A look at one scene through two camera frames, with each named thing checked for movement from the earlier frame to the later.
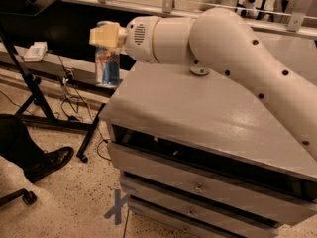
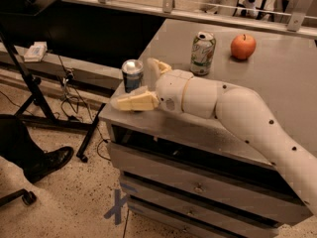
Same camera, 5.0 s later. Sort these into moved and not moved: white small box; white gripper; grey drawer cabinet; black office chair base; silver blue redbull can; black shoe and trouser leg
Moved: white gripper; silver blue redbull can
Not moved: black shoe and trouser leg; grey drawer cabinet; black office chair base; white small box
